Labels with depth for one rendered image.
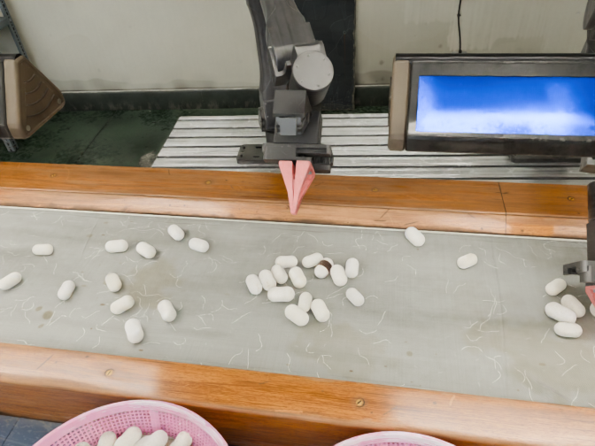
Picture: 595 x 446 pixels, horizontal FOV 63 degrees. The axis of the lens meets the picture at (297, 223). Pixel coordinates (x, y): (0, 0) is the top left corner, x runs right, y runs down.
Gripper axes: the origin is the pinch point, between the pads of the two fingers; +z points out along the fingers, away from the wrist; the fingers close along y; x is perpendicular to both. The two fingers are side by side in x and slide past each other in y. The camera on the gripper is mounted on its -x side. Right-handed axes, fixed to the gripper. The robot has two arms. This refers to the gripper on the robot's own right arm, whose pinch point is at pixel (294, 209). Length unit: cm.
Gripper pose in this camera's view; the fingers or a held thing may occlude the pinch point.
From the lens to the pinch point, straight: 73.4
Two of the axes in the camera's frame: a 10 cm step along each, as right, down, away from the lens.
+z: -0.8, 9.8, -1.6
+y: 9.8, 0.6, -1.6
